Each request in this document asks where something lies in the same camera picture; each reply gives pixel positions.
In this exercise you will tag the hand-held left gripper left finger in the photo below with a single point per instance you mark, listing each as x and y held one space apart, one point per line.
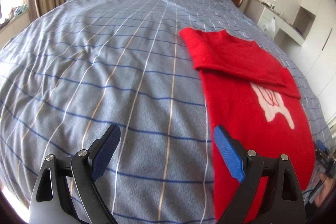
105 153

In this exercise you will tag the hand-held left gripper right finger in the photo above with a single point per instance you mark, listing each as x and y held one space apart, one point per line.
229 153

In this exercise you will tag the red sweater with white print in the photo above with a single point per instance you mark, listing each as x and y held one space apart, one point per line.
236 108

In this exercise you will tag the clothes pile on sill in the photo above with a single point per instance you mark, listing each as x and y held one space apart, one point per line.
18 11

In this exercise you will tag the person's right hand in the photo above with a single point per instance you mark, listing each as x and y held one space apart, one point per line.
324 190

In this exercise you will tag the blue plaid duvet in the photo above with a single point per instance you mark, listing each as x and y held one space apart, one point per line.
105 56

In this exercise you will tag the white wardrobe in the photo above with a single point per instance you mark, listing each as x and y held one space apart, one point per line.
320 29

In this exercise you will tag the white desk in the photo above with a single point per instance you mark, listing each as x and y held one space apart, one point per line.
288 27

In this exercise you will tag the white plastic bag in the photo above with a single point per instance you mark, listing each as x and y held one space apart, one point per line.
271 25

